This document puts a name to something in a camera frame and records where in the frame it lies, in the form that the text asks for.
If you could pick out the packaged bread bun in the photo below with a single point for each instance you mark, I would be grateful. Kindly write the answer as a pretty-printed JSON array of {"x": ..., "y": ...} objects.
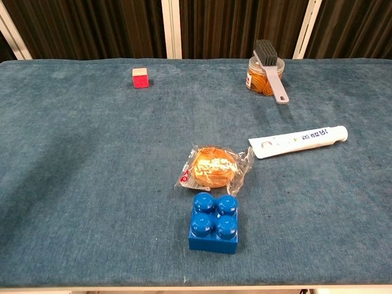
[{"x": 212, "y": 170}]

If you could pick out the red wooden cube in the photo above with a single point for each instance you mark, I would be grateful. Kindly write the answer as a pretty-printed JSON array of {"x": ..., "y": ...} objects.
[{"x": 141, "y": 80}]

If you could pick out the blue table cloth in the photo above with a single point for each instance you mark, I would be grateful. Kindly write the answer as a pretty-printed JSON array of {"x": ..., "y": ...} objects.
[{"x": 92, "y": 153}]

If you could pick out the white frame post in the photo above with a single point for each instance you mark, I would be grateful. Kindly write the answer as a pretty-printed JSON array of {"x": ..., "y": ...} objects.
[
  {"x": 13, "y": 36},
  {"x": 172, "y": 27},
  {"x": 306, "y": 30}
]

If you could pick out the white toothpaste tube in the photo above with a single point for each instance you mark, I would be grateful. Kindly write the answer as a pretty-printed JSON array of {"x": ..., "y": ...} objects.
[{"x": 294, "y": 142}]

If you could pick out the blue four-stud building block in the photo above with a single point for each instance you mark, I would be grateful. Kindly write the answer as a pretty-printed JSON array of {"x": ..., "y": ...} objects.
[{"x": 213, "y": 228}]

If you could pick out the clear jar of rubber bands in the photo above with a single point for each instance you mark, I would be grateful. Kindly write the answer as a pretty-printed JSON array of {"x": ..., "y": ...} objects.
[{"x": 255, "y": 80}]

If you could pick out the dark pleated curtain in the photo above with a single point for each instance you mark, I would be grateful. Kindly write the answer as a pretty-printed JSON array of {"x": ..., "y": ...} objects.
[{"x": 92, "y": 27}]

